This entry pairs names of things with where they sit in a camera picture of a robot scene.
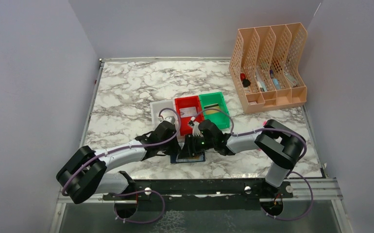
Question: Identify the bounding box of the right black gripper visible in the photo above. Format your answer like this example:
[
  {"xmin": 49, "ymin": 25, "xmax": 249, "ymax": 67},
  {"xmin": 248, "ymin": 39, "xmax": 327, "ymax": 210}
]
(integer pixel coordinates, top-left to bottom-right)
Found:
[{"xmin": 178, "ymin": 133, "xmax": 216, "ymax": 159}]

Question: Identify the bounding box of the navy blue card holder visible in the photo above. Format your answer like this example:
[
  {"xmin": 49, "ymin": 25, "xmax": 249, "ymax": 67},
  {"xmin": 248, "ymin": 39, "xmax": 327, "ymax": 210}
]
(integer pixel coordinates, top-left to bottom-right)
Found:
[{"xmin": 170, "ymin": 151, "xmax": 205, "ymax": 164}]

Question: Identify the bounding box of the white plastic bin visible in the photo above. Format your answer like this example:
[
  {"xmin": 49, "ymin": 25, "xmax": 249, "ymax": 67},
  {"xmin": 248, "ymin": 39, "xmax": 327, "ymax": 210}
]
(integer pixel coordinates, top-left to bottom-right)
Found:
[{"xmin": 150, "ymin": 100, "xmax": 178, "ymax": 129}]

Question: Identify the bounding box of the peach file organizer rack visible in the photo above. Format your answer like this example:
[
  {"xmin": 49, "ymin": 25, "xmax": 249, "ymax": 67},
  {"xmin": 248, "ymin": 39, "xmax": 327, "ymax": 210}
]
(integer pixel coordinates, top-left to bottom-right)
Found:
[{"xmin": 229, "ymin": 23, "xmax": 307, "ymax": 114}]

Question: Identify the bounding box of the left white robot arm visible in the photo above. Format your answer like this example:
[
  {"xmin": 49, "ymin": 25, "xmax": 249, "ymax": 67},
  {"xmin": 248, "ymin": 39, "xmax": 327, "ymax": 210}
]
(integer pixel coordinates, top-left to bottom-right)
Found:
[{"xmin": 56, "ymin": 120, "xmax": 180, "ymax": 204}]

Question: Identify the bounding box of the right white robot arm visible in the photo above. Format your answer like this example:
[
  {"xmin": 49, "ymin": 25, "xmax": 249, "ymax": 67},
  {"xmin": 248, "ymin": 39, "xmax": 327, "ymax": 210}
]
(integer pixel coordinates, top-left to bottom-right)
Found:
[{"xmin": 176, "ymin": 119, "xmax": 307, "ymax": 198}]

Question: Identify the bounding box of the silver card in red bin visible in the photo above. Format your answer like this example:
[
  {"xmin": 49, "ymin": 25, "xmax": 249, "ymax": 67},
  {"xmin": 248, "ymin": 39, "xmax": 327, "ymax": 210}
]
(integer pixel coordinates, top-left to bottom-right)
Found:
[{"xmin": 179, "ymin": 106, "xmax": 197, "ymax": 118}]

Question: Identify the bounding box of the gold card in green bin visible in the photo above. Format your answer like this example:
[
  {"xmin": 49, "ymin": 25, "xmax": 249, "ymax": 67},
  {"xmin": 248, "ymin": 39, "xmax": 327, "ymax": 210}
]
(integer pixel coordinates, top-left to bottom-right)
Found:
[{"xmin": 204, "ymin": 103, "xmax": 221, "ymax": 115}]

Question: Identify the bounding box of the red plastic bin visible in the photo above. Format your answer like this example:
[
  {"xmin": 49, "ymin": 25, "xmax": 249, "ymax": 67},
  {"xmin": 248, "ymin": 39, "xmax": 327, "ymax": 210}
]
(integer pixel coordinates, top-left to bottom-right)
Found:
[{"xmin": 174, "ymin": 96, "xmax": 204, "ymax": 136}]

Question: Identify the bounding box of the green plastic bin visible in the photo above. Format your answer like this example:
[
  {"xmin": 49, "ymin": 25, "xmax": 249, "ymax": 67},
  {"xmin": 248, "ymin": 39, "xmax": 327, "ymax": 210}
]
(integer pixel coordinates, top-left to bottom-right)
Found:
[{"xmin": 199, "ymin": 92, "xmax": 230, "ymax": 130}]

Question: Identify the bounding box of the red black stamp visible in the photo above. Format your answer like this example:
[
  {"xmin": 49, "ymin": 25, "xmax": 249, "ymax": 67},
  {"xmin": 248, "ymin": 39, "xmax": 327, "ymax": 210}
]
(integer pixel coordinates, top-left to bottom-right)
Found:
[{"xmin": 240, "ymin": 73, "xmax": 251, "ymax": 88}]

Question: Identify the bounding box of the clear pen pack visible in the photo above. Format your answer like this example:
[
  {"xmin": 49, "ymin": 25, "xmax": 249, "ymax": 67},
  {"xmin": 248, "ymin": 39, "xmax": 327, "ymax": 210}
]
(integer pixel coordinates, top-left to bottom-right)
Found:
[{"xmin": 255, "ymin": 69, "xmax": 267, "ymax": 92}]

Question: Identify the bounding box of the grey stapler in rack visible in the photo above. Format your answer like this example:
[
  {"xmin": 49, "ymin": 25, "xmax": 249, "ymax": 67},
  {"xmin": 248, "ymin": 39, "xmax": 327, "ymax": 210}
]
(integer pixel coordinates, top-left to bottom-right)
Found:
[{"xmin": 283, "ymin": 70, "xmax": 299, "ymax": 87}]

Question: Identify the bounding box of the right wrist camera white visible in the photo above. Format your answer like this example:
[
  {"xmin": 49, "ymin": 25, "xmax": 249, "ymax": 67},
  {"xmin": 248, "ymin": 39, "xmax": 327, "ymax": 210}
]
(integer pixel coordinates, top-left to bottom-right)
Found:
[{"xmin": 188, "ymin": 116, "xmax": 201, "ymax": 136}]

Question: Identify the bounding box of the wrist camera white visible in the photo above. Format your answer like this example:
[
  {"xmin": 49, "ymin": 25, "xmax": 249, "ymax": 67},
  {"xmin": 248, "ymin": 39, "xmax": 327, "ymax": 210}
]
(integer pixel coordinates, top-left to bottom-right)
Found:
[
  {"xmin": 158, "ymin": 112, "xmax": 177, "ymax": 125},
  {"xmin": 188, "ymin": 116, "xmax": 201, "ymax": 136}
]

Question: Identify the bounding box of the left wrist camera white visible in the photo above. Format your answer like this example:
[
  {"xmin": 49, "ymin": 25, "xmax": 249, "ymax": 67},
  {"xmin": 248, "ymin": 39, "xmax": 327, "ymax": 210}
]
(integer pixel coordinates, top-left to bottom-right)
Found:
[{"xmin": 158, "ymin": 112, "xmax": 177, "ymax": 125}]

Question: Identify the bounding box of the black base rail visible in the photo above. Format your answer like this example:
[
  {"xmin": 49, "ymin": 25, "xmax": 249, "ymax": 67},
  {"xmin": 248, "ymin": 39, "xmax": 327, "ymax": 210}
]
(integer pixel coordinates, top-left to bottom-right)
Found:
[{"xmin": 61, "ymin": 172, "xmax": 342, "ymax": 213}]

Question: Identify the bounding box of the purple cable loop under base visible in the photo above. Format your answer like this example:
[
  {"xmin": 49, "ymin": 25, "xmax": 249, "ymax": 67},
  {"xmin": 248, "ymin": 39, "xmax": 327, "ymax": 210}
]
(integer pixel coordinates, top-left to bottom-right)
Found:
[{"xmin": 113, "ymin": 191, "xmax": 166, "ymax": 224}]

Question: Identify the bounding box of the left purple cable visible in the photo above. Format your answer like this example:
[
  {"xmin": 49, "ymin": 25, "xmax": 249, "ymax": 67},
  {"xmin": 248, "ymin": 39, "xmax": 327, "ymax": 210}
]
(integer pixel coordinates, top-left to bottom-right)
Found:
[{"xmin": 61, "ymin": 107, "xmax": 182, "ymax": 197}]

